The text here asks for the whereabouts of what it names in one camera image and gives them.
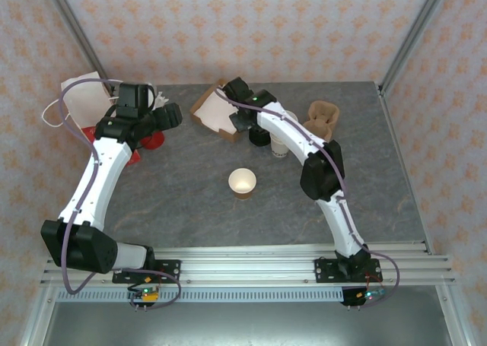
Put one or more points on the red white printed paper bag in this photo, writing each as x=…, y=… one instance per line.
x=83, y=102

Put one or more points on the brown paper cup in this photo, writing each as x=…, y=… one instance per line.
x=242, y=180

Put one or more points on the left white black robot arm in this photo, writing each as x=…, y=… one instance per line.
x=102, y=178

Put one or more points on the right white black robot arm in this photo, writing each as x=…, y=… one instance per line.
x=289, y=133

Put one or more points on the white napkin stack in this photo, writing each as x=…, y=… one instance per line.
x=215, y=110

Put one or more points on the white plastic cutlery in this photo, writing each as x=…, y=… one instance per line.
x=161, y=99

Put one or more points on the black cup lid stack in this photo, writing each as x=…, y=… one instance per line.
x=259, y=137

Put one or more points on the brown cardboard box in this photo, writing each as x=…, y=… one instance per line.
x=203, y=99

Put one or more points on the white paper cup stack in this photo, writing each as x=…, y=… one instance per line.
x=279, y=148

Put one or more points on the brown pulp cup carrier stack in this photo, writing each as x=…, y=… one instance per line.
x=323, y=114

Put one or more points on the left small circuit board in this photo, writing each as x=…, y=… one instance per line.
x=146, y=294

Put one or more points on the small circuit board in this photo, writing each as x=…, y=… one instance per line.
x=146, y=294
x=367, y=295

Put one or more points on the right small circuit board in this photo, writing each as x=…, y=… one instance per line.
x=367, y=295

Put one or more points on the aluminium frame post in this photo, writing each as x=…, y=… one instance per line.
x=38, y=323
x=72, y=23
x=456, y=323
x=418, y=23

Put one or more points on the left black mount plate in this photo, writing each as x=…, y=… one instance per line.
x=169, y=270

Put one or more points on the black mount plate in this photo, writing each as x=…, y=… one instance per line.
x=169, y=270
x=323, y=270

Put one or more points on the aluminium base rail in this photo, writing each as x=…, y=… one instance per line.
x=247, y=264

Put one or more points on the aluminium table edge rail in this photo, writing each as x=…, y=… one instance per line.
x=405, y=171

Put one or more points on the right black mount plate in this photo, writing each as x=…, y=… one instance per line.
x=323, y=270

